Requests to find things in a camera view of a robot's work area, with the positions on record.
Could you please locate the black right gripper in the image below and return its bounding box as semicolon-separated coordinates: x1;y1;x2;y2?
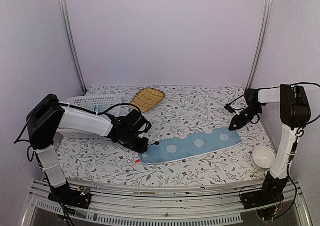
229;105;263;131

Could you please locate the blue cartoon print towel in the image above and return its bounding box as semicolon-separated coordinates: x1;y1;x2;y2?
139;127;242;165

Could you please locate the light blue towel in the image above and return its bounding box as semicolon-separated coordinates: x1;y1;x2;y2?
87;105;103;113

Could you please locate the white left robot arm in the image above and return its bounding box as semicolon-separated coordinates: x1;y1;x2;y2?
26;94;152;203

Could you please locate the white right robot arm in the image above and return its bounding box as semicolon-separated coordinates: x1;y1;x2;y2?
224;83;311;180

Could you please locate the white bowl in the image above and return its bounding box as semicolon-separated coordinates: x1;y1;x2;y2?
251;146;276;170

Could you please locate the woven bamboo tray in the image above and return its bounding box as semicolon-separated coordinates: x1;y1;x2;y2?
131;87;166;113

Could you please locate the floral patterned table mat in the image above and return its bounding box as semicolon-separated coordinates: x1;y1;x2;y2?
57;86;272;187

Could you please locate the white plastic mesh basket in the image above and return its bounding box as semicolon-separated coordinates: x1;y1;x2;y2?
57;94;122;138

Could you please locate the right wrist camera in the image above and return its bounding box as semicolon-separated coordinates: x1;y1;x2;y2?
224;104;235;113

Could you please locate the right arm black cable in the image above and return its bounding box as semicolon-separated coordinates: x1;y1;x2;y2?
224;81;320;212

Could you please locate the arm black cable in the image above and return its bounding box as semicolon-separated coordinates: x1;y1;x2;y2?
13;101;141;162
224;81;320;212

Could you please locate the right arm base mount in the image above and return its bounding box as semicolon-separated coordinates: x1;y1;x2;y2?
240;172;289;209

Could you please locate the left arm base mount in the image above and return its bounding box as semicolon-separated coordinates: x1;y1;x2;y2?
48;182;92;209

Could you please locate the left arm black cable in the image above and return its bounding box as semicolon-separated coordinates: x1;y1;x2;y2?
13;101;141;162

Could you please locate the aluminium front rail frame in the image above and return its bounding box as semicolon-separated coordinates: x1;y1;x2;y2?
21;178;313;226

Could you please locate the right aluminium frame post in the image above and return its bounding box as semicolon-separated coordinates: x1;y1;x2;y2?
245;0;273;90

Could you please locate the aluminium frame post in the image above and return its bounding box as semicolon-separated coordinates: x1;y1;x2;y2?
245;0;273;90
58;0;87;94

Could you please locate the left aluminium frame post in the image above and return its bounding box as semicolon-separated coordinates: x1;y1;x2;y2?
58;0;87;94

